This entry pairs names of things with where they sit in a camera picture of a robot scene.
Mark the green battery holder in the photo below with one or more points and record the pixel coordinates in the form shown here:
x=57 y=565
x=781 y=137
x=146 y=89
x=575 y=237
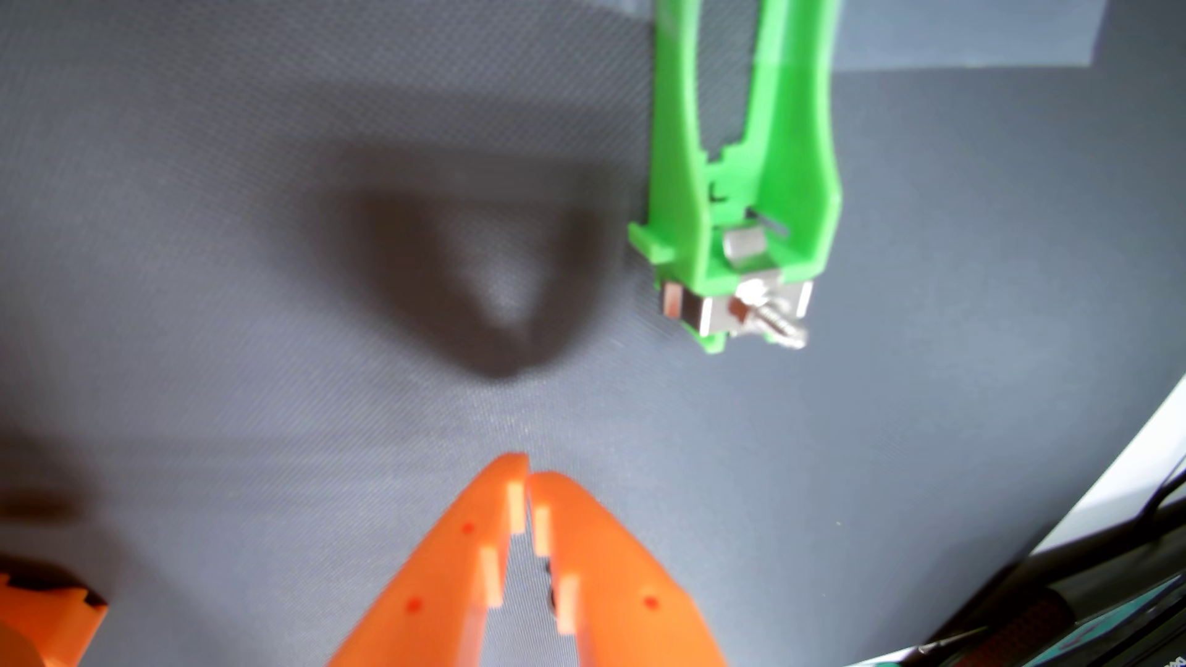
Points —
x=686 y=185

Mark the orange robot base part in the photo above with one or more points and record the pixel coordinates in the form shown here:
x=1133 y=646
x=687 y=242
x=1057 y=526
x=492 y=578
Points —
x=46 y=621

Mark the black electronic device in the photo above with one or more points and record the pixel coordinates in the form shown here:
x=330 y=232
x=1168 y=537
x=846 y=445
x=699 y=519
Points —
x=1065 y=593

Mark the dark grey fabric mat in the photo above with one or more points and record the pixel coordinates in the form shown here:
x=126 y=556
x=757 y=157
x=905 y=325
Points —
x=232 y=324

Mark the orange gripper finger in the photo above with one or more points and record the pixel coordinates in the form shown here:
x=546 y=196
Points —
x=445 y=574
x=621 y=593

